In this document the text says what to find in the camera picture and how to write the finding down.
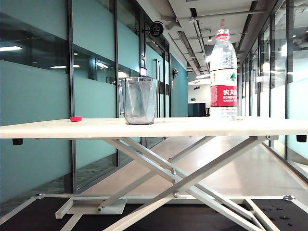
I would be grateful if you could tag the clear red-label water bottle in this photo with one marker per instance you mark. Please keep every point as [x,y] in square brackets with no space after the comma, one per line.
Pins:
[223,96]

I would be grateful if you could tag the clear grey faceted mug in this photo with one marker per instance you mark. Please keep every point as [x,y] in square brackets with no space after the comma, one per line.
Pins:
[139,103]

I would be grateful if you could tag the red bottle cap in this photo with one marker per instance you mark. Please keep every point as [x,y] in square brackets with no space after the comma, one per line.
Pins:
[76,119]

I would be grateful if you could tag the dark blue cabinet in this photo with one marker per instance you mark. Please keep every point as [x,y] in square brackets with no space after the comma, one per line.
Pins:
[196,109]

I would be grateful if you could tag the small purple door display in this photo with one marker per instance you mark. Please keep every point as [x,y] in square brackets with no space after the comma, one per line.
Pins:
[143,72]

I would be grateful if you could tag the white folding lift table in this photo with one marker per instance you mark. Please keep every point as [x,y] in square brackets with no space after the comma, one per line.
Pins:
[192,179]

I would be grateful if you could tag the round black hanging sign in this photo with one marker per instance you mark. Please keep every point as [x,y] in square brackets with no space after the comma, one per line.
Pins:
[156,29]

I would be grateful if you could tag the black rubber table foot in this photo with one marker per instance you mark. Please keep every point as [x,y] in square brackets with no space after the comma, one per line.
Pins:
[301,138]
[17,141]

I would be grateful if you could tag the black wall lamp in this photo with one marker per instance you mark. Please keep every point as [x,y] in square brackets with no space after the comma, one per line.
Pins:
[175,73]

